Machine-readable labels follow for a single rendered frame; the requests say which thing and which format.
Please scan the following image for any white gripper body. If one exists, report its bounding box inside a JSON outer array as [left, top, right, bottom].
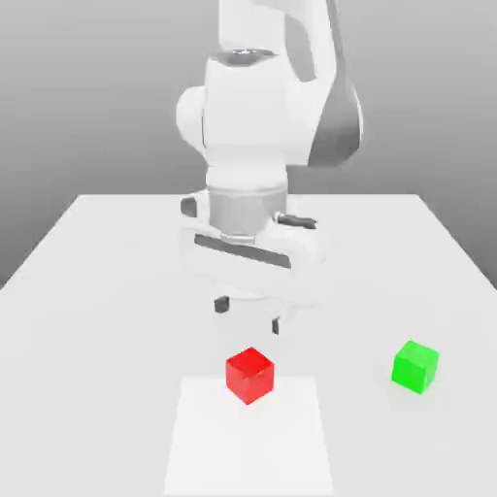
[[179, 223, 326, 309]]

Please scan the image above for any small red cube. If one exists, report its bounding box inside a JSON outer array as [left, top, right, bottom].
[[225, 346, 276, 406]]

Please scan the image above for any small green cube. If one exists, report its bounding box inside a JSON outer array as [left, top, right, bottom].
[[390, 340, 441, 396]]

